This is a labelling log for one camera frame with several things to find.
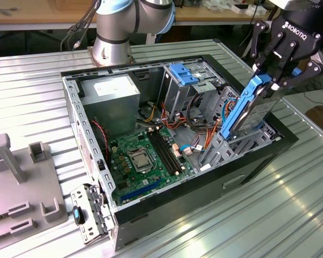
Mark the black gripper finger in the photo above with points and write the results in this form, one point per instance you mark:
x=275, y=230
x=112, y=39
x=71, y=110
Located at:
x=296, y=79
x=258, y=40

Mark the hard disk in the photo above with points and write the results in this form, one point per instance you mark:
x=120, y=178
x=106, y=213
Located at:
x=254, y=115

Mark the metal disk bay cage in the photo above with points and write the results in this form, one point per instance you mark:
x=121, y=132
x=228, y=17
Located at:
x=223, y=150

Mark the small black white box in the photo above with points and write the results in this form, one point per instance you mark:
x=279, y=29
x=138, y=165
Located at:
x=238, y=9

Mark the brown cardboard box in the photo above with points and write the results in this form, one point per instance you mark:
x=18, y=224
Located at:
x=321, y=118

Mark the blue plastic drive latch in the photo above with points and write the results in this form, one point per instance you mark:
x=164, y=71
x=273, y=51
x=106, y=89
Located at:
x=181, y=72

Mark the metal optical drive cage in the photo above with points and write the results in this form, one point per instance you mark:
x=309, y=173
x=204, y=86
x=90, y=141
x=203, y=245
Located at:
x=177, y=96

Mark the white power adapter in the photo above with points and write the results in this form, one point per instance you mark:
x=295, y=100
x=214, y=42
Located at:
x=150, y=37

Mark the black RAM slot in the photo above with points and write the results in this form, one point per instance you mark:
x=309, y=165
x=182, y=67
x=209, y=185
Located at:
x=165, y=151
x=161, y=151
x=172, y=150
x=169, y=151

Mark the grey power supply unit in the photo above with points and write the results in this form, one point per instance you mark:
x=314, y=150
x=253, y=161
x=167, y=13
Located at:
x=110, y=113

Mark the silver CPU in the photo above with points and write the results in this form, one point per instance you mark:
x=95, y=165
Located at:
x=140, y=162

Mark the CPU socket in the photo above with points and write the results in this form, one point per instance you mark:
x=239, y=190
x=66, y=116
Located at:
x=131, y=152

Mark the black open PC case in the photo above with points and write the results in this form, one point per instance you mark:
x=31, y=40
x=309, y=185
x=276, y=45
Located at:
x=177, y=212

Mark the green motherboard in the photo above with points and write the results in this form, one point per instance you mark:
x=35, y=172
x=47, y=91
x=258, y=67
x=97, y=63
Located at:
x=148, y=185

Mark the blue expansion slot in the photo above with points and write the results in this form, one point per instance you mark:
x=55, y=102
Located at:
x=140, y=191

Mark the wooden desk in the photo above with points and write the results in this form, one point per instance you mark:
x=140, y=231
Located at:
x=43, y=14

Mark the black latch with blue stripe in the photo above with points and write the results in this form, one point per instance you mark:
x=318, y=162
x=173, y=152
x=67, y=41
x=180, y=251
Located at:
x=76, y=215

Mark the grey parts rack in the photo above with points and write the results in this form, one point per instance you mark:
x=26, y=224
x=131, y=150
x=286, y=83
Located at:
x=19, y=188

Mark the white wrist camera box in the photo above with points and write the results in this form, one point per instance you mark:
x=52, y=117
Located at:
x=282, y=3

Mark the hinged metal slot bracket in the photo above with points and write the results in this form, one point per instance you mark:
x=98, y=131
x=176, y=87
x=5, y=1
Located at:
x=82, y=194

